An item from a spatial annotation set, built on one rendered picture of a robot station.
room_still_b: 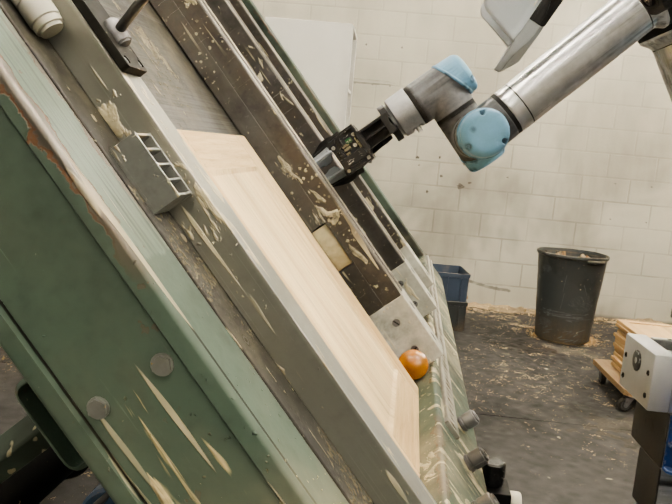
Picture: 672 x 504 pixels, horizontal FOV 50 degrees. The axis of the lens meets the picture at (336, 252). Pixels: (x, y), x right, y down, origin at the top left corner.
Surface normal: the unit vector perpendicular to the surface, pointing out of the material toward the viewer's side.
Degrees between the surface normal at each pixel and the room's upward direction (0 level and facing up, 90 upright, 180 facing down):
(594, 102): 90
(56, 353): 90
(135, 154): 89
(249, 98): 90
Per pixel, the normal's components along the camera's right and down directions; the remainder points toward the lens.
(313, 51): -0.07, 0.14
